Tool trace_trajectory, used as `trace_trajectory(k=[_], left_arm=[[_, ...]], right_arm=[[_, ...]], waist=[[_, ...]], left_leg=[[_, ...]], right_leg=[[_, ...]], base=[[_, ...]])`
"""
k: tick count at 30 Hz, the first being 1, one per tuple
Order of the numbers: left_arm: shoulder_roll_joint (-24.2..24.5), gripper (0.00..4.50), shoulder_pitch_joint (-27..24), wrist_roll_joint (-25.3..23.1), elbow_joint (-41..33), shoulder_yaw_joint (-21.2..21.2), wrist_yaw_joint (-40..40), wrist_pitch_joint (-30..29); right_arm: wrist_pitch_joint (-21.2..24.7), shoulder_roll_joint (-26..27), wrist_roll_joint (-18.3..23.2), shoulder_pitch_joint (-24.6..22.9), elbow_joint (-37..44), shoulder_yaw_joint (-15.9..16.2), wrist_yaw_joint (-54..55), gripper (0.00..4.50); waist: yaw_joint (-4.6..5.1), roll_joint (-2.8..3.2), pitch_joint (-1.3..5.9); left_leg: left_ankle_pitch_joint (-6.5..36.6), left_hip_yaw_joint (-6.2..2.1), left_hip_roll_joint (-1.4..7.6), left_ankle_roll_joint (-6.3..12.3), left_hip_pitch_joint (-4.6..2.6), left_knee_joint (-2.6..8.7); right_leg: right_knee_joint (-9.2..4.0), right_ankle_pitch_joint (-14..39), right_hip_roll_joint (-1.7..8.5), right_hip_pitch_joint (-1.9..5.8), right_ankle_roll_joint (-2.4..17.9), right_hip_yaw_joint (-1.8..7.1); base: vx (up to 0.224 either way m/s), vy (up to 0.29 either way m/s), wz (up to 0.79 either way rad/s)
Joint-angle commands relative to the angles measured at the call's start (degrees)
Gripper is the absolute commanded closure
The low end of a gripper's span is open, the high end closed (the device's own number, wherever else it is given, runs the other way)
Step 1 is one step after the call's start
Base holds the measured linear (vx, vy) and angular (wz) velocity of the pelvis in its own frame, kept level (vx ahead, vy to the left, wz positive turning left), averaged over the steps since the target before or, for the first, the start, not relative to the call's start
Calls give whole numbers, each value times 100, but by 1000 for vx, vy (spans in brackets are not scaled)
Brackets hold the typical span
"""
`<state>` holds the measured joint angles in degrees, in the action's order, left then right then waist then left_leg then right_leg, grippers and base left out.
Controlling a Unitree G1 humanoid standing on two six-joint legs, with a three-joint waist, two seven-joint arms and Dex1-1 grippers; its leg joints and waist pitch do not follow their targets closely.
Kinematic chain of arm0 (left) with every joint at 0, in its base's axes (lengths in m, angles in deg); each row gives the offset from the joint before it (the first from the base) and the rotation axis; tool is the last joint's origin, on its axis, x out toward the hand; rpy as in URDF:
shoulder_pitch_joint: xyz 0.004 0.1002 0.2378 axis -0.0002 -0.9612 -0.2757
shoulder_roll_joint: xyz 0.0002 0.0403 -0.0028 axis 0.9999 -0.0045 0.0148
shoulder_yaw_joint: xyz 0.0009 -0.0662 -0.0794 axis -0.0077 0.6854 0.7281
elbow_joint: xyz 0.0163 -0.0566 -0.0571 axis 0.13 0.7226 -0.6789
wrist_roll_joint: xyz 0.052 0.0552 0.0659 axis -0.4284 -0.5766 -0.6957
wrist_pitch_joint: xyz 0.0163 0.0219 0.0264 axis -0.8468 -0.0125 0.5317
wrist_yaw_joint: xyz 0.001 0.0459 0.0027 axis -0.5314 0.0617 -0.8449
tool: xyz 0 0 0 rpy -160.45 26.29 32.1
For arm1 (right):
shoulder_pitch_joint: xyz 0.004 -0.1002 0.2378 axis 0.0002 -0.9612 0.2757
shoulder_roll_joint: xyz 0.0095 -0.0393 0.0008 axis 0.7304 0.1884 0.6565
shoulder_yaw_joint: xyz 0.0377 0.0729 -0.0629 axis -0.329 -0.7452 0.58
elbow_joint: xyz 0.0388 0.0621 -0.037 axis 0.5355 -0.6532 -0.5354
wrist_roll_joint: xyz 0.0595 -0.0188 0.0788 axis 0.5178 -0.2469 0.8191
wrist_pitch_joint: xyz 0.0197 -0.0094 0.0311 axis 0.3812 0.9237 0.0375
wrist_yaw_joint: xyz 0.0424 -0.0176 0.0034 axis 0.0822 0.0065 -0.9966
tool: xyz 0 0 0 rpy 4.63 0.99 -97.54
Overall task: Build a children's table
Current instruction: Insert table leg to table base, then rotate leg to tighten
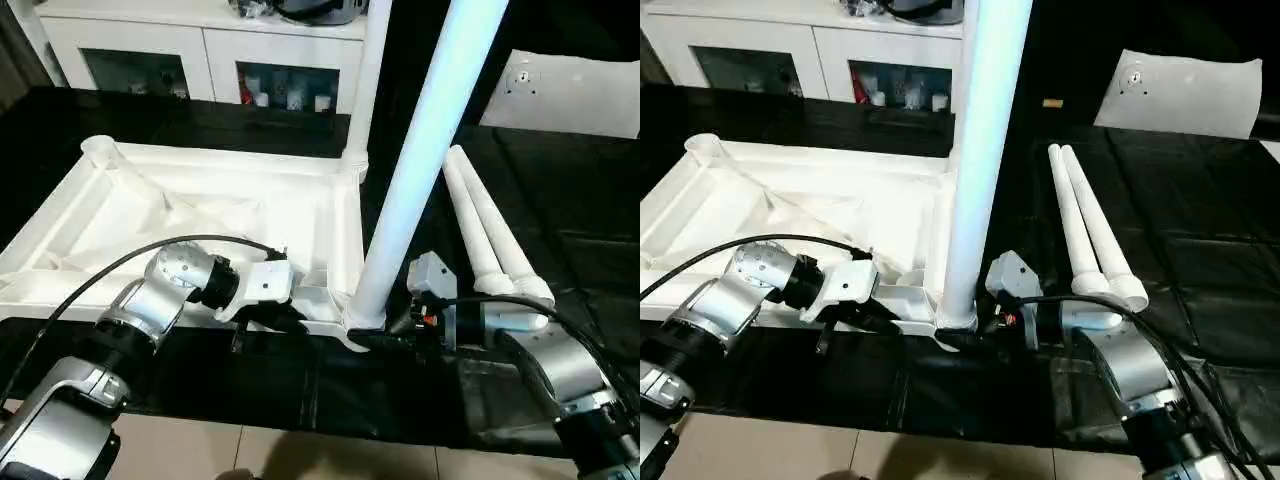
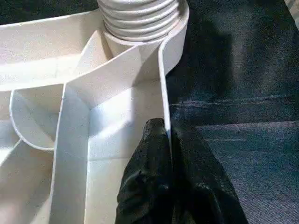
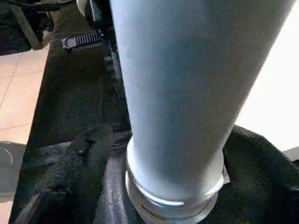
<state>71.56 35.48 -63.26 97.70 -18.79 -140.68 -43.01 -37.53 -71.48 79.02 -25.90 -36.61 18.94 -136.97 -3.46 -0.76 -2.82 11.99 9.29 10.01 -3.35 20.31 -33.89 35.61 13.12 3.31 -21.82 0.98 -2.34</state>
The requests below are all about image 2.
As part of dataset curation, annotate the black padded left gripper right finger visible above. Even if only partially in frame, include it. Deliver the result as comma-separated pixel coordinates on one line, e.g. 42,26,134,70
171,129,249,224

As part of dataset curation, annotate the white plastic table top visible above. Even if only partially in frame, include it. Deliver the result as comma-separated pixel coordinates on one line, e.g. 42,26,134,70
0,0,190,224

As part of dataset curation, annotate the white plastic table leg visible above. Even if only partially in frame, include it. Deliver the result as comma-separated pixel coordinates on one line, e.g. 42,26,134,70
97,0,187,43

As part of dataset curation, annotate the black padded mat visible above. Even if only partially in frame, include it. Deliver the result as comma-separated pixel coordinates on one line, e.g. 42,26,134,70
0,0,299,224

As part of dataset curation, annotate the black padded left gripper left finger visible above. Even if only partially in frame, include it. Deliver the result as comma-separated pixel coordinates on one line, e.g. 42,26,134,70
114,118,175,224

